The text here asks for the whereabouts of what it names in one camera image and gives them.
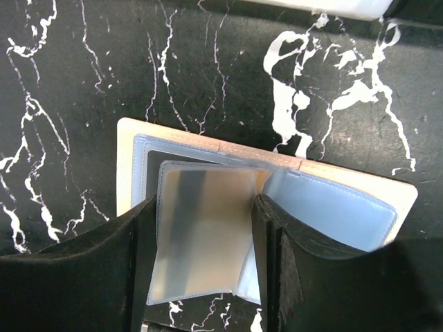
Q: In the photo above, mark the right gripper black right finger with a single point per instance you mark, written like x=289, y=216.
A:
x=311, y=282

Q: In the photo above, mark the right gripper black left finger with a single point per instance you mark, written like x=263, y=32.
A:
x=96, y=281

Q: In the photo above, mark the beige leather card holder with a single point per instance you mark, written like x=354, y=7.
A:
x=203, y=208

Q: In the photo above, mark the grey card in holder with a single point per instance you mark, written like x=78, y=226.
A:
x=154, y=160

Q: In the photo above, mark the white tray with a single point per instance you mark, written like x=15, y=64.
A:
x=355, y=9

